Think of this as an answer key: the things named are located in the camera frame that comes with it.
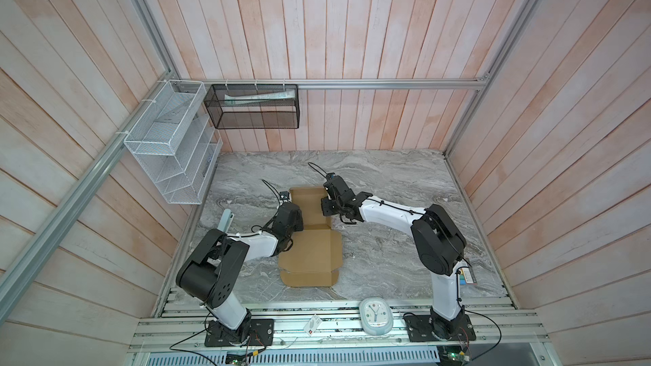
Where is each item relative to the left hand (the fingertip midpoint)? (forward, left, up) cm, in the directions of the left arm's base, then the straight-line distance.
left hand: (294, 216), depth 96 cm
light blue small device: (-2, +26, 0) cm, 26 cm away
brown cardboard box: (-15, -9, -1) cm, 17 cm away
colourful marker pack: (-22, -59, -2) cm, 63 cm away
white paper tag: (-36, -8, -2) cm, 37 cm away
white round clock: (-34, -27, 0) cm, 44 cm away
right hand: (+4, -12, +3) cm, 13 cm away
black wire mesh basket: (+42, +19, +21) cm, 50 cm away
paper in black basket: (+30, +17, +32) cm, 47 cm away
